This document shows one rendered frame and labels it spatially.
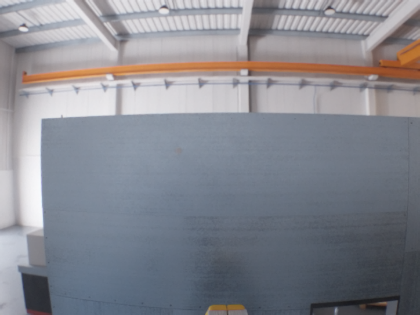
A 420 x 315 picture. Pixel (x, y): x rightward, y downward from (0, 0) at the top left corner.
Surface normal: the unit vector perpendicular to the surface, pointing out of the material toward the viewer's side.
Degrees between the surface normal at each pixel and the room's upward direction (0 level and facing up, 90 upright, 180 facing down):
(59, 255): 90
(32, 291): 90
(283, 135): 90
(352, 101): 90
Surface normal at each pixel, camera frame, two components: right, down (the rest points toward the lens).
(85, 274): -0.05, 0.00
